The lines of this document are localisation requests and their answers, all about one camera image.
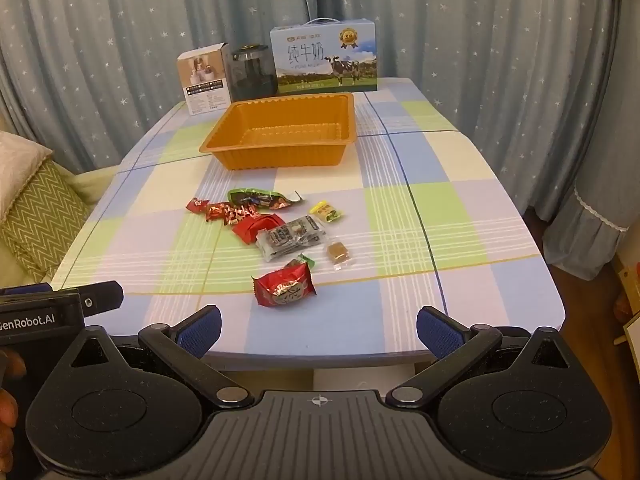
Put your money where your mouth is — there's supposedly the blue cow-print milk box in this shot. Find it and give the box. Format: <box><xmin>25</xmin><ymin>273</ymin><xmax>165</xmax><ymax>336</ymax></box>
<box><xmin>270</xmin><ymin>18</ymin><xmax>379</xmax><ymax>96</ymax></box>

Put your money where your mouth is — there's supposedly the white lace pillow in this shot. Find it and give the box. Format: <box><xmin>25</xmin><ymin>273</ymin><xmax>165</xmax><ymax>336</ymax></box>
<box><xmin>0</xmin><ymin>130</ymin><xmax>53</xmax><ymax>221</ymax></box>

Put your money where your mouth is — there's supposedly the green zigzag cushion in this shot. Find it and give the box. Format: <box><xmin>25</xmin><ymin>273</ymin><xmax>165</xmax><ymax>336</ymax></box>
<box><xmin>0</xmin><ymin>157</ymin><xmax>93</xmax><ymax>281</ymax></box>

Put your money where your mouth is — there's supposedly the dark green glass jar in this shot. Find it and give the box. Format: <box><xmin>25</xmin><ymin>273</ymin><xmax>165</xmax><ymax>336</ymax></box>
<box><xmin>223</xmin><ymin>44</ymin><xmax>277</xmax><ymax>102</ymax></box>

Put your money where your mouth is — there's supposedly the person's left hand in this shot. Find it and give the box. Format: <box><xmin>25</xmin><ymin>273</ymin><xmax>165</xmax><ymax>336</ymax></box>
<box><xmin>0</xmin><ymin>350</ymin><xmax>27</xmax><ymax>442</ymax></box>

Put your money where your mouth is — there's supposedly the cream sofa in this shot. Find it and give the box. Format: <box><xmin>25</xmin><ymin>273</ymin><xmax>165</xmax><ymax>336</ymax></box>
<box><xmin>0</xmin><ymin>167</ymin><xmax>121</xmax><ymax>291</ymax></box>

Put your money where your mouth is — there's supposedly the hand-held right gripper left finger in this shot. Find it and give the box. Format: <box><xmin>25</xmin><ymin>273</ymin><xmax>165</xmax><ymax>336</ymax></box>
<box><xmin>70</xmin><ymin>305</ymin><xmax>256</xmax><ymax>408</ymax></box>

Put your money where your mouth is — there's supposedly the wooden frame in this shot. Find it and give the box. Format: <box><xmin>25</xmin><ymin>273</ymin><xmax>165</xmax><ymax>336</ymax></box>
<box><xmin>612</xmin><ymin>310</ymin><xmax>640</xmax><ymax>346</ymax></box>

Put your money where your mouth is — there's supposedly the long green snack packet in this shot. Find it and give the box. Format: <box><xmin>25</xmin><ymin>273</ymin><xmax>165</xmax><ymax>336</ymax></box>
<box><xmin>227</xmin><ymin>187</ymin><xmax>304</xmax><ymax>211</ymax></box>

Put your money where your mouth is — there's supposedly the yellow candy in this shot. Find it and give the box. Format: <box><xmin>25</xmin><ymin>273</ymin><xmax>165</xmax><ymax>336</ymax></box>
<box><xmin>309</xmin><ymin>201</ymin><xmax>347</xmax><ymax>224</ymax></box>

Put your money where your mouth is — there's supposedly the grey-blue lace-trimmed chair cover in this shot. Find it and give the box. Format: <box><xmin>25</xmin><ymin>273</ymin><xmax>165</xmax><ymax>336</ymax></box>
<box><xmin>542</xmin><ymin>0</ymin><xmax>640</xmax><ymax>281</ymax></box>

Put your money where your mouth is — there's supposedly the red printed snack packet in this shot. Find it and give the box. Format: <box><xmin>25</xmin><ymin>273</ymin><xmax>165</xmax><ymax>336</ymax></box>
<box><xmin>222</xmin><ymin>202</ymin><xmax>263</xmax><ymax>226</ymax></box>

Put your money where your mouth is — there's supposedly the brown candy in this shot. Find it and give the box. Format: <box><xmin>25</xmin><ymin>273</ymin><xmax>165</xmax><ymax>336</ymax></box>
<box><xmin>324</xmin><ymin>241</ymin><xmax>354</xmax><ymax>272</ymax></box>

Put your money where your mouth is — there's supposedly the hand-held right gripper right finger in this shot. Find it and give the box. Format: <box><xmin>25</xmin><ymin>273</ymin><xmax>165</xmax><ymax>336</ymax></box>
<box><xmin>386</xmin><ymin>305</ymin><xmax>571</xmax><ymax>408</ymax></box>

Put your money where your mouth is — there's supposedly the plain red flared packet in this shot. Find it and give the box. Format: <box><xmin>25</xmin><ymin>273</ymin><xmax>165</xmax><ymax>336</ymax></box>
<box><xmin>231</xmin><ymin>213</ymin><xmax>287</xmax><ymax>247</ymax></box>

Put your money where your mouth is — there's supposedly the star-print blue curtain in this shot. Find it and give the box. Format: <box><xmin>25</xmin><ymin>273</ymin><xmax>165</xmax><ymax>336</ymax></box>
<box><xmin>0</xmin><ymin>0</ymin><xmax>321</xmax><ymax>176</ymax></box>
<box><xmin>300</xmin><ymin>0</ymin><xmax>626</xmax><ymax>221</ymax></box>

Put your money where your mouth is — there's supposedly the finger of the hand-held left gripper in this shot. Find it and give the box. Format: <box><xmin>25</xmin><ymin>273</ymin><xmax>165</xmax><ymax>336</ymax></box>
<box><xmin>0</xmin><ymin>283</ymin><xmax>53</xmax><ymax>296</ymax></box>
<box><xmin>80</xmin><ymin>282</ymin><xmax>124</xmax><ymax>319</ymax></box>

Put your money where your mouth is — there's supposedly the clear grey snack packet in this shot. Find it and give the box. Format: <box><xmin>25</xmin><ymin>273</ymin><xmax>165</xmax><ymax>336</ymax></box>
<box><xmin>256</xmin><ymin>215</ymin><xmax>332</xmax><ymax>262</ymax></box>

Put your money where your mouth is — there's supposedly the small white product box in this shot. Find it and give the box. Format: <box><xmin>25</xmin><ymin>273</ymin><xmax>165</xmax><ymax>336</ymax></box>
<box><xmin>176</xmin><ymin>44</ymin><xmax>232</xmax><ymax>117</ymax></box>

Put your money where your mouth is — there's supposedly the large red snack packet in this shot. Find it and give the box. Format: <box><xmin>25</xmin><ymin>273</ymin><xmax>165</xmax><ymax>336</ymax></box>
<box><xmin>251</xmin><ymin>261</ymin><xmax>318</xmax><ymax>308</ymax></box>

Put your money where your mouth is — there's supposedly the orange plastic tray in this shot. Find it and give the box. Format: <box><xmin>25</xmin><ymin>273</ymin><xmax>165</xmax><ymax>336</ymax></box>
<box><xmin>199</xmin><ymin>92</ymin><xmax>358</xmax><ymax>171</ymax></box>

